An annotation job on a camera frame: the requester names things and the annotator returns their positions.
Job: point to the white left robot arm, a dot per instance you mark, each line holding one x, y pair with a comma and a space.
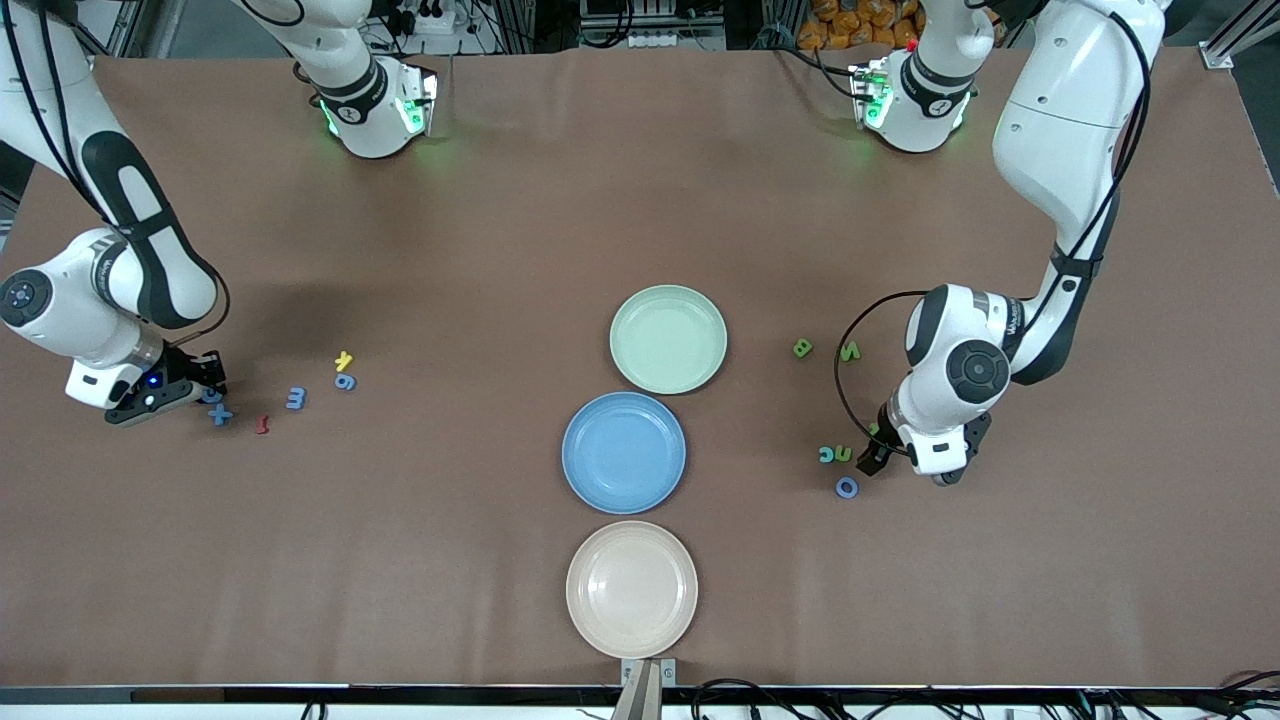
1070, 120

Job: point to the table edge rail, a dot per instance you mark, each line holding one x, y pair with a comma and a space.
300, 694

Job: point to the purple letter O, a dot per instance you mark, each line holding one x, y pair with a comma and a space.
838, 487

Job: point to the green letter B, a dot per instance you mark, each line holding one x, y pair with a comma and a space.
802, 348

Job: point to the bag of oranges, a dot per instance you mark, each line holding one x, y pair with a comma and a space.
860, 20

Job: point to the brown table cover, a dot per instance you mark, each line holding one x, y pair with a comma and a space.
400, 560

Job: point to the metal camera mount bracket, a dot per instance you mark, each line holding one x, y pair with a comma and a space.
648, 685

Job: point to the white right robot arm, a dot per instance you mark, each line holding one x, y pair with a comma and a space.
150, 250

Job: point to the white electronics box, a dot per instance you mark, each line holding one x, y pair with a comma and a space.
650, 20

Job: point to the aluminium frame profile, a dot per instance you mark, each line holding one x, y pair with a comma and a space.
1245, 28
118, 25

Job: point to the green plate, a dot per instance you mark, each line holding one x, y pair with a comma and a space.
668, 340

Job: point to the blue plus sign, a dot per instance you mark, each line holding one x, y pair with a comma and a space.
219, 414

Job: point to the green letter N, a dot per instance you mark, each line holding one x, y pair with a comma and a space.
851, 351

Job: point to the beige plate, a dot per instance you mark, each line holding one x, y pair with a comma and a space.
632, 590

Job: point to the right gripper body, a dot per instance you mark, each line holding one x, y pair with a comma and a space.
194, 370

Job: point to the blue plate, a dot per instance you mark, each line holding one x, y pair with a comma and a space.
624, 453

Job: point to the blue letter E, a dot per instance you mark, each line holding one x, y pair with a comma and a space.
296, 398

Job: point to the white power strip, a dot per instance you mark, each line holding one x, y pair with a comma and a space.
430, 18

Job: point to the blue number six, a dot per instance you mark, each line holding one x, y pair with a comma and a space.
341, 380

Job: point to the yellow letter K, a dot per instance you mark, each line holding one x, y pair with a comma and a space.
343, 360

